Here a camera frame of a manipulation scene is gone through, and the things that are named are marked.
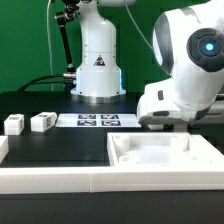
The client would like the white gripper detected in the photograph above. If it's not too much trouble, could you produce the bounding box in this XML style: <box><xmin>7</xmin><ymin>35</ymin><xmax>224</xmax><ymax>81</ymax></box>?
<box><xmin>137</xmin><ymin>81</ymin><xmax>224</xmax><ymax>126</ymax></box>

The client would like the white square table top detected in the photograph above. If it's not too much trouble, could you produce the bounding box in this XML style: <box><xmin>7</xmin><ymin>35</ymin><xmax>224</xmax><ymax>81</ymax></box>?
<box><xmin>107</xmin><ymin>132</ymin><xmax>224</xmax><ymax>166</ymax></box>

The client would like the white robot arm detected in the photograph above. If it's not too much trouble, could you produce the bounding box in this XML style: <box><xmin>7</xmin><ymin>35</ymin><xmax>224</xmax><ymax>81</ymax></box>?
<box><xmin>67</xmin><ymin>0</ymin><xmax>224</xmax><ymax>125</ymax></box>

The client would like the white sheet with fiducial markers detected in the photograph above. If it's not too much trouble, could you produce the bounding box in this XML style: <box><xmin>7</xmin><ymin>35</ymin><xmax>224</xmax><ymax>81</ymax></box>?
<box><xmin>56</xmin><ymin>113</ymin><xmax>139</xmax><ymax>128</ymax></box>

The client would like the black cable bundle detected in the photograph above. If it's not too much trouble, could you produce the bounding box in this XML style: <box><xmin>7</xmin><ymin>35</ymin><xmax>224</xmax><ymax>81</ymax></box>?
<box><xmin>16</xmin><ymin>73</ymin><xmax>77</xmax><ymax>92</ymax></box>

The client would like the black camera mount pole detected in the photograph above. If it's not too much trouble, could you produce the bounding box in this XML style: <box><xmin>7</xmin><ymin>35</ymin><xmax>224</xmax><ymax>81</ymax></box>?
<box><xmin>55</xmin><ymin>0</ymin><xmax>80</xmax><ymax>77</ymax></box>

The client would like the white thin cable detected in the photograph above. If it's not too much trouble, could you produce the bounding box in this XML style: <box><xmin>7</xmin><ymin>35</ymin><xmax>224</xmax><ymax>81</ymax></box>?
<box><xmin>46</xmin><ymin>0</ymin><xmax>56</xmax><ymax>92</ymax></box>

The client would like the white workspace frame wall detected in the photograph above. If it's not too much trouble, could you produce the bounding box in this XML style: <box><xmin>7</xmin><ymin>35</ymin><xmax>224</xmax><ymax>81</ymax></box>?
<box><xmin>0</xmin><ymin>136</ymin><xmax>224</xmax><ymax>194</ymax></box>

